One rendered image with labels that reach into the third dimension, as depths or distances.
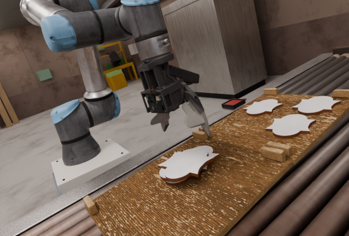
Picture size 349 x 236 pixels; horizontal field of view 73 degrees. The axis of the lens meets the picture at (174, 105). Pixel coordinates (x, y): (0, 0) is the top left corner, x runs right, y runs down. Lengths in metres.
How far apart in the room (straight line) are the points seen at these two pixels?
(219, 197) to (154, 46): 0.35
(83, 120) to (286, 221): 0.76
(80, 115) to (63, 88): 9.28
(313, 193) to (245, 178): 0.13
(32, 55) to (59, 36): 9.70
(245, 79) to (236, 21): 0.95
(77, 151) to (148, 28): 0.64
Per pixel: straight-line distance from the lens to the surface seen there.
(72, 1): 0.93
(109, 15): 0.58
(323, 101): 0.92
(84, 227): 0.69
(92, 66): 0.97
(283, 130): 0.75
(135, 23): 0.51
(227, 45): 3.90
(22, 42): 10.28
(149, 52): 0.50
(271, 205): 0.55
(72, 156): 1.03
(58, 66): 10.26
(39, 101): 10.22
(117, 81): 9.08
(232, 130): 0.82
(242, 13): 4.21
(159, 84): 0.51
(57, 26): 0.55
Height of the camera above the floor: 1.28
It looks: 16 degrees down
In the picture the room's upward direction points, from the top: 17 degrees counter-clockwise
